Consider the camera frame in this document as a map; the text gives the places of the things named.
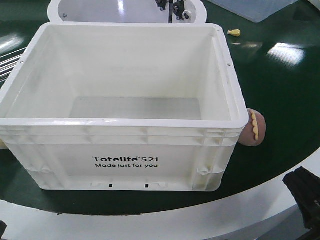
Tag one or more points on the black mount on base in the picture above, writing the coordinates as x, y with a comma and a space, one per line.
175, 9

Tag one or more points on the pink plush toy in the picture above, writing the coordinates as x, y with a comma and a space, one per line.
254, 132

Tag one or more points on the small yellow toy piece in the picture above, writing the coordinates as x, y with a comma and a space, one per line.
234, 32

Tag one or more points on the clear plastic storage bin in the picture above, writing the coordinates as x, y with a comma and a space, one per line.
255, 11

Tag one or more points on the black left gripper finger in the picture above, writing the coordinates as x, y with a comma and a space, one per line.
3, 227

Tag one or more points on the white plastic tote box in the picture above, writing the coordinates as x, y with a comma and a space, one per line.
124, 107

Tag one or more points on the metal rods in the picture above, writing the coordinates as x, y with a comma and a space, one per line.
8, 62

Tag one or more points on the yellow plush toy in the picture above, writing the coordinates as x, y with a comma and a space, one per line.
3, 145

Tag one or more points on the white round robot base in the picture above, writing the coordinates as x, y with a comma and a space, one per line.
120, 11

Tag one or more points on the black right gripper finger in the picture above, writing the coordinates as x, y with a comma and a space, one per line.
305, 189

